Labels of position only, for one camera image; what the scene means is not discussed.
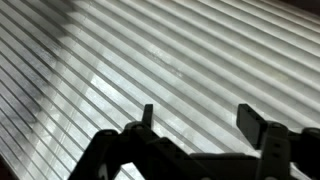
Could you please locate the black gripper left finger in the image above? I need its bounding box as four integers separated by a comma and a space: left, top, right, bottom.
68, 103, 201, 180

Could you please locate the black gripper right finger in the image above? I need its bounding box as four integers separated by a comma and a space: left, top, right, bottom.
236, 103, 320, 180

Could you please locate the white slatted window blind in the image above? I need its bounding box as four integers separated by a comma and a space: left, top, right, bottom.
0, 0, 320, 180

